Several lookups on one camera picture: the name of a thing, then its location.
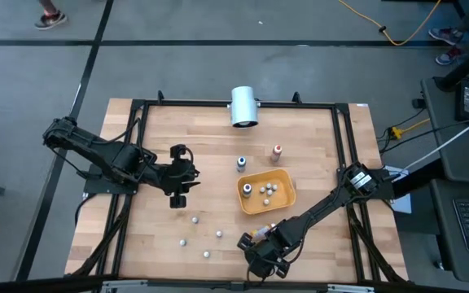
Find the white rod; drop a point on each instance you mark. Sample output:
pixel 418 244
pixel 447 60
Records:
pixel 450 141

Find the red-capped food coloring bottle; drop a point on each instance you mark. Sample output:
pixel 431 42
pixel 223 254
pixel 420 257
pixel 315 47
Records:
pixel 275 154

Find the blue-capped food coloring bottle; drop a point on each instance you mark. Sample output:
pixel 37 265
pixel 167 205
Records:
pixel 241 162

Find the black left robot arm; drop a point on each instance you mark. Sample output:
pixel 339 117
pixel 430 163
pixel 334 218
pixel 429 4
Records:
pixel 96 148

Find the silver aluminium extrusion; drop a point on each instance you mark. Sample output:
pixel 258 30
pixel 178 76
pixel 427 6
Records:
pixel 124 285
pixel 350 289

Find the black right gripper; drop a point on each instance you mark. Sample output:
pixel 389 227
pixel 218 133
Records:
pixel 273 250

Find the yellow plastic bin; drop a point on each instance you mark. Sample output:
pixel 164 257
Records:
pixel 285 201

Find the black frame clamp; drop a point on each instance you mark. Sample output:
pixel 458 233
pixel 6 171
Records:
pixel 160 97
pixel 296 97

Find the black stand pole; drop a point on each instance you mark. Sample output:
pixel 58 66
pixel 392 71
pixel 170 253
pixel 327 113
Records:
pixel 462 69

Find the purple-capped food coloring bottle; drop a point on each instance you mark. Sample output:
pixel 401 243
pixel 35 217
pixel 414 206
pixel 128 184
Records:
pixel 246 189

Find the black desk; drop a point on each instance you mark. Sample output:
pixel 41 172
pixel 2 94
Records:
pixel 446 244

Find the black rig beam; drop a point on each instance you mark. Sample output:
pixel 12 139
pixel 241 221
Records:
pixel 194 285

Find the black side table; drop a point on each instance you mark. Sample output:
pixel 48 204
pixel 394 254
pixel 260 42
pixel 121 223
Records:
pixel 438 106

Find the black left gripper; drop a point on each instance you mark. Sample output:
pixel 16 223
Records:
pixel 175 178

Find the person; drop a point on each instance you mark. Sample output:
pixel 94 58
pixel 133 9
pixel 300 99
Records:
pixel 51 19
pixel 446 36

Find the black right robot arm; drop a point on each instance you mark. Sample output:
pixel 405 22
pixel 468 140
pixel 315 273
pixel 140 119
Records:
pixel 324 207

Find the black wall plug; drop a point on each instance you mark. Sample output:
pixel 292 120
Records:
pixel 417 103

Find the white cylinder camera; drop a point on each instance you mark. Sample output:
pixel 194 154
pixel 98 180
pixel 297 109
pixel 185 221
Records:
pixel 243 106

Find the white paper sheet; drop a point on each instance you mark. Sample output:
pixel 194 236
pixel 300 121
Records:
pixel 403 205

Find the yellow-capped food coloring bottle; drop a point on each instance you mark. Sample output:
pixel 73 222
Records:
pixel 259 234

